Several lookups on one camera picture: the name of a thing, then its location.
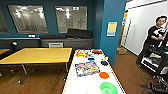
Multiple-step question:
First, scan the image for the orange bowl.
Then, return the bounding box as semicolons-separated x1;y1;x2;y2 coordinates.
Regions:
98;71;110;80

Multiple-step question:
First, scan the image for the person in black shirt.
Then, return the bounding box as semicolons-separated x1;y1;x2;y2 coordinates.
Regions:
136;14;168;66

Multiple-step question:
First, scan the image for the red plastic item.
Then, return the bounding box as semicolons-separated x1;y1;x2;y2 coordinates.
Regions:
91;49;104;55

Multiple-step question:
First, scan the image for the interior glass window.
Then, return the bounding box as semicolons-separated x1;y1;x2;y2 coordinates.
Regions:
7;4;49;35
54;5;89;34
0;8;8;34

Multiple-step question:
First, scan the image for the white bowl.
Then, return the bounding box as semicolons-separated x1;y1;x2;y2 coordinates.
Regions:
75;86;90;94

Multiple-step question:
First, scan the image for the black floor cable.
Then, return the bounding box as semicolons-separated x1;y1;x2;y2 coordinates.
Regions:
139;75;168;93

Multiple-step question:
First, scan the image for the orange yellow item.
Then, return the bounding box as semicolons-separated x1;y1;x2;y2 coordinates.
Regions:
75;49;91;59

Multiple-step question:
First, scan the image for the light wood table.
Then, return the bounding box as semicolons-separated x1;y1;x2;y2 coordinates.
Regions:
0;47;74;85

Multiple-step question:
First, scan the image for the small black item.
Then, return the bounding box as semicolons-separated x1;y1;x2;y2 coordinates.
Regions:
100;60;110;67

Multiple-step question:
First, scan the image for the black wheeled cart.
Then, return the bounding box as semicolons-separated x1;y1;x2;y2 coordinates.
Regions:
139;28;168;76

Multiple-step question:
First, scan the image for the dark grey sofa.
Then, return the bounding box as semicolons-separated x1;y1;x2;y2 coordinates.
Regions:
0;33;68;50
66;28;95;50

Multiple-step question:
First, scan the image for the green bowl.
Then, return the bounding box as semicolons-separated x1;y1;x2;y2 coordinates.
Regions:
99;81;119;94

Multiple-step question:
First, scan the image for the yellow pillar notice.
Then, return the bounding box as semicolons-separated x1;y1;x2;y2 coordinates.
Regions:
106;21;119;38

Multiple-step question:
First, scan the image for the white top yellow gaming table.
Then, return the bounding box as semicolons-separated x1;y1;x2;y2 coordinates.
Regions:
61;48;127;94

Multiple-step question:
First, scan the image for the white rectangular panel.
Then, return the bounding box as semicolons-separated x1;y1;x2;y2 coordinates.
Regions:
48;42;65;48

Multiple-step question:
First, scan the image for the small white wall plate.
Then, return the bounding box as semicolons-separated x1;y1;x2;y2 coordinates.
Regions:
27;34;37;38

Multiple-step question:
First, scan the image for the brown cardboard box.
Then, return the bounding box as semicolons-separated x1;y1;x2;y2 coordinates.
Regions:
116;46;128;56

